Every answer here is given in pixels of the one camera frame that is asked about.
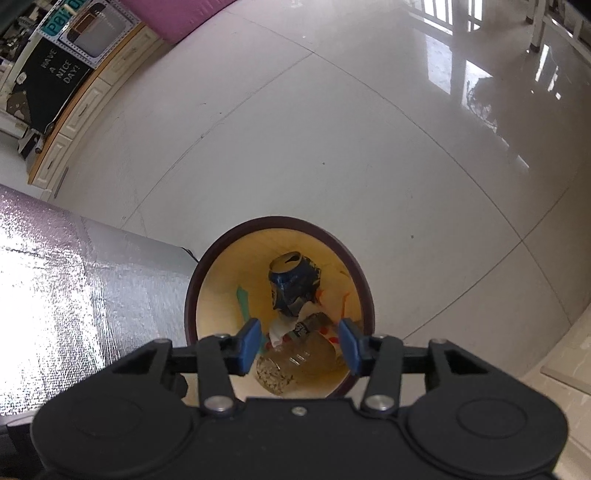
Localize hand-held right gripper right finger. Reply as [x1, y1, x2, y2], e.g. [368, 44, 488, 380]
[337, 318, 491, 416]

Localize brown round waste bin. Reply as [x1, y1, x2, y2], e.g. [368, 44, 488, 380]
[184, 215, 373, 400]

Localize black sign board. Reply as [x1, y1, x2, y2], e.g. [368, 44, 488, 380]
[8, 38, 94, 136]

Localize teal printed box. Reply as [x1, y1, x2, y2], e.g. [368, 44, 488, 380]
[39, 0, 89, 41]

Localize teal snack wrapper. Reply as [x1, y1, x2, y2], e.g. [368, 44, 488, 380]
[235, 285, 253, 325]

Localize clear plastic bottle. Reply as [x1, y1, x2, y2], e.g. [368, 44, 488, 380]
[256, 313, 341, 396]

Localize cream low drawer cabinet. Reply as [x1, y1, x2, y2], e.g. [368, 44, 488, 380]
[27, 22, 168, 200]

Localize white shelf unit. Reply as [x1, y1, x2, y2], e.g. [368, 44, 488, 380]
[0, 25, 43, 114]

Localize blue cushioned white chair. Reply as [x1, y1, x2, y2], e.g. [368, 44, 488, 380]
[523, 0, 591, 52]

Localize white crumpled tissue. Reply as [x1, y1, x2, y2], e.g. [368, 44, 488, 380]
[267, 302, 324, 348]

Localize pink folded mattress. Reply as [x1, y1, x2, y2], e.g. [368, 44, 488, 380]
[121, 0, 237, 45]

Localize grey storage crate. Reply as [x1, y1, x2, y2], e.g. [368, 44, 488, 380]
[62, 0, 142, 71]

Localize silver foil mat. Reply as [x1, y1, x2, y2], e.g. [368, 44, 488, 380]
[0, 184, 200, 417]

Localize crushed blue drink can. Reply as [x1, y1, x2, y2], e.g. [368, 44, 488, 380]
[268, 251, 322, 319]

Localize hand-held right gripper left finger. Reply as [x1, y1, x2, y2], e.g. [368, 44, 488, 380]
[110, 318, 260, 417]

